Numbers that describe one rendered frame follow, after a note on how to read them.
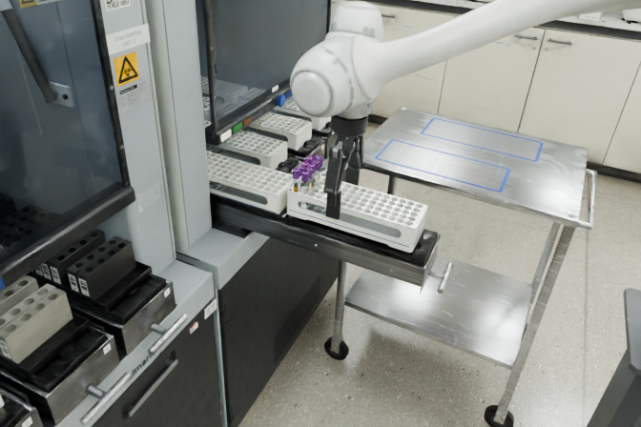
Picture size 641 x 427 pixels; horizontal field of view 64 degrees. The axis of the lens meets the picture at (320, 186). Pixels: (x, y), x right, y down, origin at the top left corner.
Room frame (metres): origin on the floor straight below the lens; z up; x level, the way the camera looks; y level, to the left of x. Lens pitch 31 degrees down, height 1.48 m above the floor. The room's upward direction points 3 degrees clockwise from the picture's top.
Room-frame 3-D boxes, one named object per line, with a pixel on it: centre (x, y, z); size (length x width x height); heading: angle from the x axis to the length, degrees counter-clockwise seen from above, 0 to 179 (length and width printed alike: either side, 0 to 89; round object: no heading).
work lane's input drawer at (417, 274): (1.01, 0.04, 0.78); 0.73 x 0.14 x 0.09; 67
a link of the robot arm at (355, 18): (0.95, -0.05, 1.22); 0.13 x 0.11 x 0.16; 162
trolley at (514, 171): (1.34, -0.44, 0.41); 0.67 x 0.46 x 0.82; 65
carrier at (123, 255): (0.71, 0.38, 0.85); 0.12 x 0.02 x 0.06; 157
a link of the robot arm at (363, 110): (0.96, -0.05, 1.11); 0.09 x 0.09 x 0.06
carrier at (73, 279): (0.72, 0.40, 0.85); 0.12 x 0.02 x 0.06; 155
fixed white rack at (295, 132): (1.40, 0.19, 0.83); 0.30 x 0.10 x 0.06; 67
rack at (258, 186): (1.08, 0.21, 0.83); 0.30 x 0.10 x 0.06; 67
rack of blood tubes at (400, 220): (0.95, -0.08, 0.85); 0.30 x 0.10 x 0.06; 67
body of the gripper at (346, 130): (0.96, -0.05, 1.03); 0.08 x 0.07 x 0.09; 157
